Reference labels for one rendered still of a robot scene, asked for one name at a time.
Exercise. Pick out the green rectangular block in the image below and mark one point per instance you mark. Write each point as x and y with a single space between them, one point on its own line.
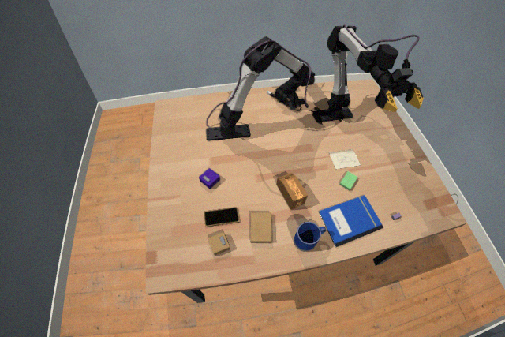
348 181

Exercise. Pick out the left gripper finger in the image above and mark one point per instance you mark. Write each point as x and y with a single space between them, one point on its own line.
390 105
415 99

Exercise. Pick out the white sheet of paper with line drawing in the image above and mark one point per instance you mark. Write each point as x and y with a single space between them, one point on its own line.
343 159

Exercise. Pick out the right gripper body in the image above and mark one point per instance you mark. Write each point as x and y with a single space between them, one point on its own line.
282 93

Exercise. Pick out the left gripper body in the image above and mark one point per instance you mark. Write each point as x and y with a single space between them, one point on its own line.
396 89

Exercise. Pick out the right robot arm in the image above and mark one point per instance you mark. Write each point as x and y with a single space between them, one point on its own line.
254 64

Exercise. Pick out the blue cylindrical cup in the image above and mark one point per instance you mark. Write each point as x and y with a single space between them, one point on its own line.
308 232

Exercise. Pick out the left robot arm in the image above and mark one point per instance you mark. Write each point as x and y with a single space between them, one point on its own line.
340 42

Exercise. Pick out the blue spiral notebook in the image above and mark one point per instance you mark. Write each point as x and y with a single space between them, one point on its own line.
350 220

